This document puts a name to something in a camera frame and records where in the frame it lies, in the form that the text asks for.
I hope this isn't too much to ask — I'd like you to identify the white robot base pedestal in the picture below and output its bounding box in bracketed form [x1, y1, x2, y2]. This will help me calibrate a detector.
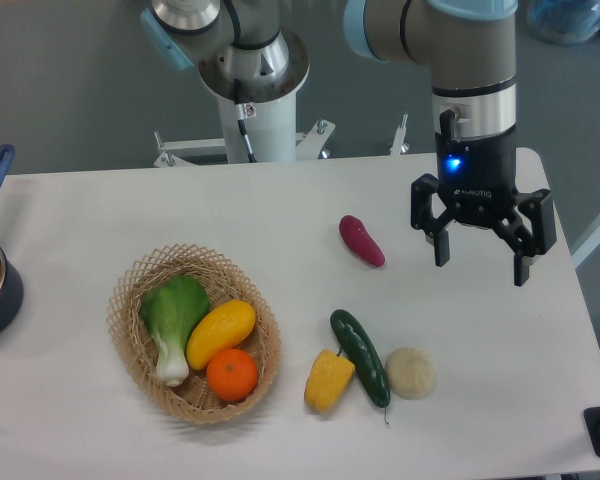
[198, 27, 310, 137]

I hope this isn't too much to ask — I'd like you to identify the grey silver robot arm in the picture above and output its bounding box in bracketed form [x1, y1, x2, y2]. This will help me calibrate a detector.
[141, 1, 556, 285]

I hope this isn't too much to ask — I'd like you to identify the green bok choy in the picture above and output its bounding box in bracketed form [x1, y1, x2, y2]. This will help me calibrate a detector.
[139, 275, 211, 387]

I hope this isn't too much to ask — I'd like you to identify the beige steamed bun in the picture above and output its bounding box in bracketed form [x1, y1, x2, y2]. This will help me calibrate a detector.
[385, 347, 436, 400]

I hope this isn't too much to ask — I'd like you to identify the yellow bell pepper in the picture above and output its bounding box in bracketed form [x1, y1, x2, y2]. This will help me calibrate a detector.
[304, 349, 355, 413]

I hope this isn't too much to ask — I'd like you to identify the green cucumber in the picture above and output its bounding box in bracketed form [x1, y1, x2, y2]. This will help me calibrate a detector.
[329, 309, 391, 426]

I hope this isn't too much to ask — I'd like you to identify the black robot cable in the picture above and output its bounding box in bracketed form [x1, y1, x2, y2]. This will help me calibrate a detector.
[232, 78, 258, 164]

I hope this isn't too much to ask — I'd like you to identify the woven wicker basket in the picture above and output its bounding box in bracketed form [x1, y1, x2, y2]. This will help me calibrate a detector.
[107, 244, 281, 425]

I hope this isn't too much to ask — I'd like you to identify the blue plastic bag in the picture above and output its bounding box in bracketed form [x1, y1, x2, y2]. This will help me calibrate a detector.
[526, 0, 600, 45]

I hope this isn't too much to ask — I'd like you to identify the white metal frame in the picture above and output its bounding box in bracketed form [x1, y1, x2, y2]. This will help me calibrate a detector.
[152, 113, 411, 169]

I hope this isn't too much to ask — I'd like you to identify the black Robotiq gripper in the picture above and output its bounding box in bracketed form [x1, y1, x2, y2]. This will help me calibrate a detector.
[410, 130, 557, 287]

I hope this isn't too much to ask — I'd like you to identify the yellow mango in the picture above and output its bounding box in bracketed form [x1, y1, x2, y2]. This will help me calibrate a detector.
[186, 299, 256, 370]

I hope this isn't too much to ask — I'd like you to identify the orange fruit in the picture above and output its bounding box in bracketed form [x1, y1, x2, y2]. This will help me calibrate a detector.
[206, 349, 258, 403]

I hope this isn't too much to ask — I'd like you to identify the purple sweet potato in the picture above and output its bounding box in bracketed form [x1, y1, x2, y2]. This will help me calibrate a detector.
[339, 215, 386, 268]

